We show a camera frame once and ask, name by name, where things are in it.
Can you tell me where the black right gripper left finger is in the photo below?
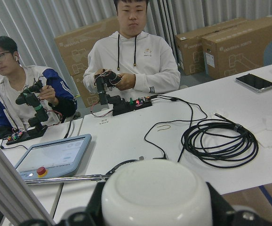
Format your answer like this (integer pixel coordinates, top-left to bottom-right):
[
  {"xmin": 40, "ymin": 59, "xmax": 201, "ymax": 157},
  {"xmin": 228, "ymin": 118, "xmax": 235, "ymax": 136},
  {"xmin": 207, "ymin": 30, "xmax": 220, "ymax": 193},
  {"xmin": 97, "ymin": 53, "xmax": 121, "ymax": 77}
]
[{"xmin": 57, "ymin": 182, "xmax": 105, "ymax": 226}]

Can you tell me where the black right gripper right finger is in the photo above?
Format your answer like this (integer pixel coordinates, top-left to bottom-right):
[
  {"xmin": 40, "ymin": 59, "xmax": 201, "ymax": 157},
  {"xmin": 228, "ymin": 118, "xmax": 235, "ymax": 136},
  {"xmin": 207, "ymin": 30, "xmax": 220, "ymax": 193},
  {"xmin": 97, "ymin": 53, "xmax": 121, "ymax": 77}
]
[{"xmin": 207, "ymin": 182, "xmax": 263, "ymax": 226}]

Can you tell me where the white plastic cup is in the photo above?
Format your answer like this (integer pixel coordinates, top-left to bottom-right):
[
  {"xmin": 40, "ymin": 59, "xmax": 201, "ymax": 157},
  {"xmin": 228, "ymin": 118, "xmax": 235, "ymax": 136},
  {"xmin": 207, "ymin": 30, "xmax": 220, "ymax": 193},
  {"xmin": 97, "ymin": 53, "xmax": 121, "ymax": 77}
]
[{"xmin": 101, "ymin": 160, "xmax": 213, "ymax": 226}]

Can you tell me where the blue teach pendant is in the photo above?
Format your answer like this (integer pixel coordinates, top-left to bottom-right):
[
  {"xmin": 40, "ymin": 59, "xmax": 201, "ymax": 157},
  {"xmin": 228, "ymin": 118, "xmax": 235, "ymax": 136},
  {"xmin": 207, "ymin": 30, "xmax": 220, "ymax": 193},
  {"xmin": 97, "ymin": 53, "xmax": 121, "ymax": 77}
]
[{"xmin": 15, "ymin": 134, "xmax": 92, "ymax": 180}]

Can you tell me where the black smartphone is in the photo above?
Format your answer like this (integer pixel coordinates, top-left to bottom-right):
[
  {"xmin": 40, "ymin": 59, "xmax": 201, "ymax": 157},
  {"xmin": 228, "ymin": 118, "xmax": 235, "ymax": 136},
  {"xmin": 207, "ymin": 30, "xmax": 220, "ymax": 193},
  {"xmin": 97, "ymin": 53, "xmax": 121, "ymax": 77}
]
[{"xmin": 235, "ymin": 73, "xmax": 272, "ymax": 93}]

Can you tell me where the person with glasses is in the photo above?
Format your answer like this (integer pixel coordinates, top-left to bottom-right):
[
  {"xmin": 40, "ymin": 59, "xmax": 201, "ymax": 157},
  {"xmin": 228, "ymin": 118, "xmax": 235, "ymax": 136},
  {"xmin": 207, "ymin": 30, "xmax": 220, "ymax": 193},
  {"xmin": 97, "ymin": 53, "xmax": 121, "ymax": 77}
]
[{"xmin": 0, "ymin": 36, "xmax": 77, "ymax": 139}]

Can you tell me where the person in white hoodie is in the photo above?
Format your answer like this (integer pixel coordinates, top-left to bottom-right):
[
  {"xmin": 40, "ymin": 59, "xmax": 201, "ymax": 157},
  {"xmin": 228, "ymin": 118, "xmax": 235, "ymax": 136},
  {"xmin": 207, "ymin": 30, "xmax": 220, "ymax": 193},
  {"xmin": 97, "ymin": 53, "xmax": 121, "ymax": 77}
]
[{"xmin": 83, "ymin": 0, "xmax": 181, "ymax": 99}]

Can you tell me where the cardboard box right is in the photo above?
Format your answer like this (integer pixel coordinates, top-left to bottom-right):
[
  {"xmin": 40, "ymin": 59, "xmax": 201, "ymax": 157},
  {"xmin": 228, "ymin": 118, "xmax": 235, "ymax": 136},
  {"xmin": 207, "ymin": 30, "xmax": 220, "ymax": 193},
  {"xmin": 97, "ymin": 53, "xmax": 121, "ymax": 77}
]
[{"xmin": 175, "ymin": 16, "xmax": 272, "ymax": 79}]

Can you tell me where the cardboard box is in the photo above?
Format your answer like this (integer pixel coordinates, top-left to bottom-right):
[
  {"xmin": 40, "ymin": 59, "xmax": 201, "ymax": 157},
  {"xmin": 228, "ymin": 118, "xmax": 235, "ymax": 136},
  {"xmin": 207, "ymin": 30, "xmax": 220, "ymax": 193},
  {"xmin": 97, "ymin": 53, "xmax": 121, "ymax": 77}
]
[
  {"xmin": 175, "ymin": 16, "xmax": 272, "ymax": 79},
  {"xmin": 55, "ymin": 16, "xmax": 119, "ymax": 107}
]

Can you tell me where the cardboard box left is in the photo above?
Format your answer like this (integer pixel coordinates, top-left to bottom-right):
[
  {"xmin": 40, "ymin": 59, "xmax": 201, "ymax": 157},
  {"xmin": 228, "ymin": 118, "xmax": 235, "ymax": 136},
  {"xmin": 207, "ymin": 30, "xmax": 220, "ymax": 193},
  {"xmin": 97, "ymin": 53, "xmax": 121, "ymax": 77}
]
[{"xmin": 55, "ymin": 16, "xmax": 119, "ymax": 107}]

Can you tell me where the green handled reach grabber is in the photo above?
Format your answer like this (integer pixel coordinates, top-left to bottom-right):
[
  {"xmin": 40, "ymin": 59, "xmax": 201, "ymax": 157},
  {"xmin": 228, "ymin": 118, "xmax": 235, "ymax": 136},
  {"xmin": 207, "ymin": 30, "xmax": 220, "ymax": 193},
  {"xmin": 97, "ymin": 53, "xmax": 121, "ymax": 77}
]
[{"xmin": 25, "ymin": 156, "xmax": 144, "ymax": 185}]

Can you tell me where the coiled black cable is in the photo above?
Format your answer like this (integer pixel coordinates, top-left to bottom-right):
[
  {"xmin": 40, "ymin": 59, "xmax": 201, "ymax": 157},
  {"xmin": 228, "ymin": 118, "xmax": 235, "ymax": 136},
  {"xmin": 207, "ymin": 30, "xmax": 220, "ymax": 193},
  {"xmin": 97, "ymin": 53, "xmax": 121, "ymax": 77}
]
[{"xmin": 181, "ymin": 113, "xmax": 259, "ymax": 169}]

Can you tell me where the aluminium frame post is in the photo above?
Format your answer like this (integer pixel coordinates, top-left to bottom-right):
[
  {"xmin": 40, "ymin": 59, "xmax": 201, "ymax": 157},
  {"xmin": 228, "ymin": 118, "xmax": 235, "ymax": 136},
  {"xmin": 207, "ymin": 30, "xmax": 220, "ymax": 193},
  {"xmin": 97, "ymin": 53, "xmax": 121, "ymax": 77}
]
[{"xmin": 0, "ymin": 149, "xmax": 55, "ymax": 226}]

